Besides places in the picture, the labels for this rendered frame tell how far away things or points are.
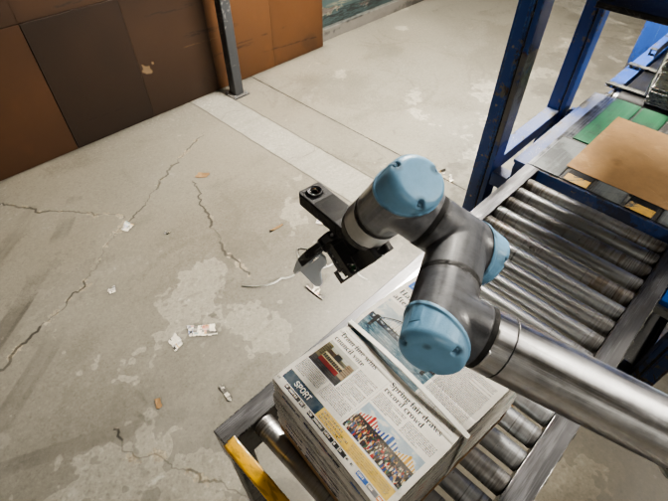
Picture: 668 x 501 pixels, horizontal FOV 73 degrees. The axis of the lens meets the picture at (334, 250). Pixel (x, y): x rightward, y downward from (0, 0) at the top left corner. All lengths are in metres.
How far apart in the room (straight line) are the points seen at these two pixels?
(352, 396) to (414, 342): 0.35
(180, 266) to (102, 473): 1.00
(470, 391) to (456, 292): 0.37
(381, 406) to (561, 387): 0.35
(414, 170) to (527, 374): 0.25
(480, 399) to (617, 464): 1.33
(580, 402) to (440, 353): 0.16
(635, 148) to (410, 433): 1.53
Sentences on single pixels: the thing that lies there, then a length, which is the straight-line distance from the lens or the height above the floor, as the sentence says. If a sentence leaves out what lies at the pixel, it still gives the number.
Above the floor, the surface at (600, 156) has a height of 0.80.
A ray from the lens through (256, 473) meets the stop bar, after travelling 1.00.
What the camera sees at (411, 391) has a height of 1.03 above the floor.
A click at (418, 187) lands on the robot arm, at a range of 0.54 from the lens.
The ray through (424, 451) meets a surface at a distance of 0.79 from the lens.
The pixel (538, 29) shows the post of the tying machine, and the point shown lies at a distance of 1.66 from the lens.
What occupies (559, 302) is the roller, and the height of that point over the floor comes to 0.79.
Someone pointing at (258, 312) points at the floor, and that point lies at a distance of 2.19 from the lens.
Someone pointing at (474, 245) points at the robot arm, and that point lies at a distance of 0.56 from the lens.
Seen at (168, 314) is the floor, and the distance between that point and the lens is 2.29.
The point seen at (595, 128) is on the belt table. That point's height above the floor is 0.80.
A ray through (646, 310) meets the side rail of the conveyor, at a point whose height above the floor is 0.80.
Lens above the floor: 1.76
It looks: 47 degrees down
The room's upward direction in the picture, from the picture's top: straight up
